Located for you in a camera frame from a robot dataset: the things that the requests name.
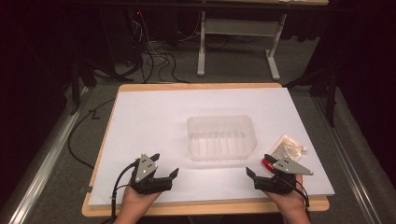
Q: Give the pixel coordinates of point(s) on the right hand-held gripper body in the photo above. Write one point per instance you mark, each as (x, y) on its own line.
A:
(289, 167)

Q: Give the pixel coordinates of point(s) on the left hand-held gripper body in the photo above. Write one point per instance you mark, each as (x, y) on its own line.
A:
(145, 170)

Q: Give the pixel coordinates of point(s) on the small red object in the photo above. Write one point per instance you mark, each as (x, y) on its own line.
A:
(266, 165)

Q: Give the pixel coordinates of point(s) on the clear plastic bag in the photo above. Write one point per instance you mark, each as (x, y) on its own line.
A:
(286, 146)

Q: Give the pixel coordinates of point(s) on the clear plastic container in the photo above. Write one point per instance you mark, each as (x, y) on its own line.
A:
(221, 138)

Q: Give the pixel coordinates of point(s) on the person's left hand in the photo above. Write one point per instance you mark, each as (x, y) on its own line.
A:
(135, 200)

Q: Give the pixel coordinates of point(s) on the person's right hand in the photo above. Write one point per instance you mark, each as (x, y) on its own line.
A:
(291, 202)

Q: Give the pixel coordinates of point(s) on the white board sheet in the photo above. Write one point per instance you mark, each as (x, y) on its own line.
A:
(155, 124)

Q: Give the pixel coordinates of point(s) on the grey tape piece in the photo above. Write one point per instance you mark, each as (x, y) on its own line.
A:
(86, 189)

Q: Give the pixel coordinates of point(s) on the black stand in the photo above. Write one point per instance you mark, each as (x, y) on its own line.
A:
(331, 99)
(75, 90)

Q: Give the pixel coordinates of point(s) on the black computer tower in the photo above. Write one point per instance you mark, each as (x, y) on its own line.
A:
(121, 34)

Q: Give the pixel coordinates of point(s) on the black curtain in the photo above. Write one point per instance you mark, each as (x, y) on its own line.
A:
(367, 62)
(28, 77)

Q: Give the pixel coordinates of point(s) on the metal floor rail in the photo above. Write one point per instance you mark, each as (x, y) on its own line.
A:
(348, 174)
(40, 174)

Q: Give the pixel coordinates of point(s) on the white table frame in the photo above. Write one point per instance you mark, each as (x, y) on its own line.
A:
(239, 27)

